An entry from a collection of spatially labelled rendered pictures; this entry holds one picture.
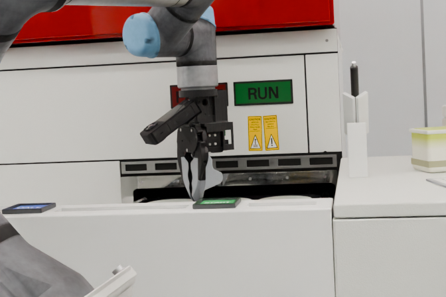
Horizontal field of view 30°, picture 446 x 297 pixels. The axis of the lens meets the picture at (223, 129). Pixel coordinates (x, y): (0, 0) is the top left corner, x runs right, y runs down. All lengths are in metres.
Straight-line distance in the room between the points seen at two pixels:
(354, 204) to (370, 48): 2.12
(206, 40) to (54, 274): 0.84
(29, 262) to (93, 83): 1.02
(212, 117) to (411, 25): 1.71
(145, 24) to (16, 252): 0.72
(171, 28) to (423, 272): 0.61
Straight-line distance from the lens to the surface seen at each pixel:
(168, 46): 1.44
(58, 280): 0.74
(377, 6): 3.15
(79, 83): 1.74
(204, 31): 1.50
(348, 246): 1.05
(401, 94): 3.14
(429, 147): 1.33
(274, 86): 1.66
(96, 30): 1.68
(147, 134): 1.48
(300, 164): 1.66
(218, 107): 1.54
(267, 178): 1.66
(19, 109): 1.79
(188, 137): 1.52
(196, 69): 1.50
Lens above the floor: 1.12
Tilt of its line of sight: 3 degrees down
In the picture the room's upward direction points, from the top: 3 degrees counter-clockwise
